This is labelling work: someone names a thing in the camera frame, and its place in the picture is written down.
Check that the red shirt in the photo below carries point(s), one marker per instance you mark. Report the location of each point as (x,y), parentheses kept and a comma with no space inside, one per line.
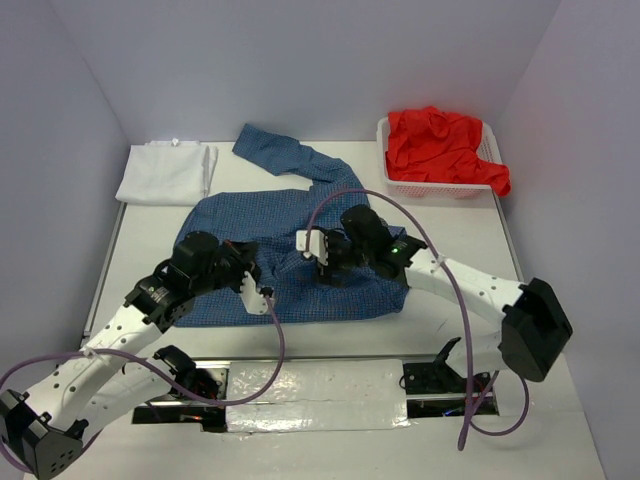
(432,146)

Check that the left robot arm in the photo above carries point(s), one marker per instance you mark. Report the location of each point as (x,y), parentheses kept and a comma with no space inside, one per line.
(45,424)

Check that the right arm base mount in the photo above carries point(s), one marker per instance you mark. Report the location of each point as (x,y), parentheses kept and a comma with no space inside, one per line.
(432,388)

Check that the white plastic basket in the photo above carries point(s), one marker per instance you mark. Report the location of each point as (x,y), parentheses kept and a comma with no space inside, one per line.
(488,151)

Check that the shiny silver tape sheet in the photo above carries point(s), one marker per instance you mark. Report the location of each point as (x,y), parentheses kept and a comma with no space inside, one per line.
(353,395)

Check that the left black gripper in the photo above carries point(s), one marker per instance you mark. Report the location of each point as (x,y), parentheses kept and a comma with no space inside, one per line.
(243,255)

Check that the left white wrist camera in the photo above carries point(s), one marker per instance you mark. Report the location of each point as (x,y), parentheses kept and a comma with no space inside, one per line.
(255,297)

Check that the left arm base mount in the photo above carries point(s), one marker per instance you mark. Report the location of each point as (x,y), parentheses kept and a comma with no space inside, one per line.
(174,407)

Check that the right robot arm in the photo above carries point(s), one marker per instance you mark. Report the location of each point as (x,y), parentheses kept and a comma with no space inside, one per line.
(531,327)

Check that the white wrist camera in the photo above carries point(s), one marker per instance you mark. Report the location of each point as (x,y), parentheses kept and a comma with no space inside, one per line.
(255,297)
(312,244)

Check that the folded white shirt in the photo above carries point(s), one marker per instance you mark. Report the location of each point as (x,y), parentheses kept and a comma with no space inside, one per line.
(168,173)

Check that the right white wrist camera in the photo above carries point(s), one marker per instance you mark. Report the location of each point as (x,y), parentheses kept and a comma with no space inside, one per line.
(312,244)

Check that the blue plaid long sleeve shirt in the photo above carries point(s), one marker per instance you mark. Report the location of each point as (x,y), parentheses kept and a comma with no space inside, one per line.
(272,218)

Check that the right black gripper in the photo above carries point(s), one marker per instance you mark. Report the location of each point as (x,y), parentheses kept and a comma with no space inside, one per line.
(325,272)

